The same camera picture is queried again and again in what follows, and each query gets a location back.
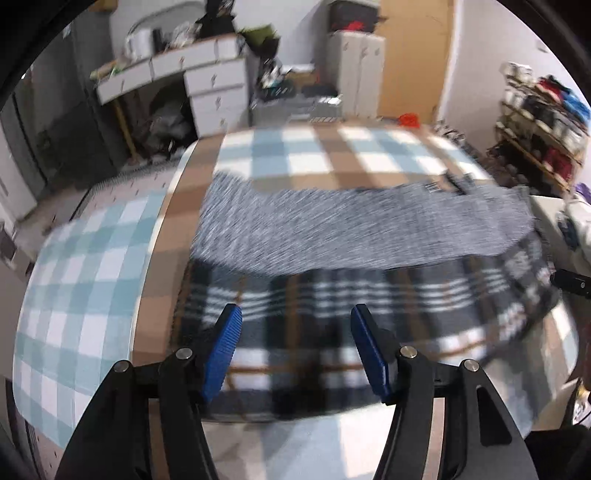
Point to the wooden shoe rack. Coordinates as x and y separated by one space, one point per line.
546 123

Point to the orange bag on floor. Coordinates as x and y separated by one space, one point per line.
410 120

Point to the silver aluminium suitcase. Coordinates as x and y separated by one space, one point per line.
281 111

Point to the brown blue checked bedsheet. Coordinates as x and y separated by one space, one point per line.
533 377

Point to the plaid knit cardigan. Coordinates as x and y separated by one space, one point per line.
458 273

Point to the green wrapped bouquet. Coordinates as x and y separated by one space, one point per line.
262 41

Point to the wooden door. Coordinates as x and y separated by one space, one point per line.
418 36

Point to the white hard-shell suitcase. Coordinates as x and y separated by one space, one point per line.
355 65

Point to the dark grey refrigerator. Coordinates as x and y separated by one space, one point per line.
57 131

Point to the white drawer desk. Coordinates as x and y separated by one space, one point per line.
215 81

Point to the white electric kettle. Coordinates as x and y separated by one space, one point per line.
139 45

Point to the light blue checked blanket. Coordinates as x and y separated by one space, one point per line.
77 316

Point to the stack of shoe boxes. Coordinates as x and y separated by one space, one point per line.
353 15

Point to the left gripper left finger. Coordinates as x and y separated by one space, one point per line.
112 438

